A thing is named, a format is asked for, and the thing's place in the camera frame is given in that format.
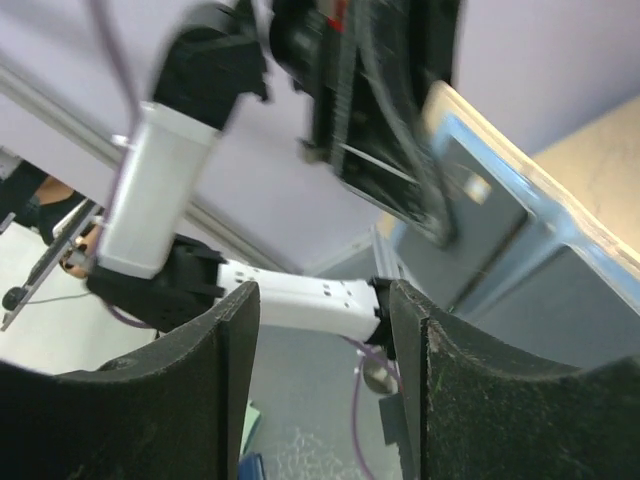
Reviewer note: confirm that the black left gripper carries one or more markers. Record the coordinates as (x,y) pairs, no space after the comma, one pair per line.
(404,47)

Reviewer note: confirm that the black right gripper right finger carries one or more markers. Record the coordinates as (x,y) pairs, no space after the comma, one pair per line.
(472,407)

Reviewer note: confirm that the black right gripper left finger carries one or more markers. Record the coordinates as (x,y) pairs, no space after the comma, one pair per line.
(173,409)

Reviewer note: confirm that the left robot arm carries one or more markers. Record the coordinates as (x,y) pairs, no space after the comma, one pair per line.
(217,55)

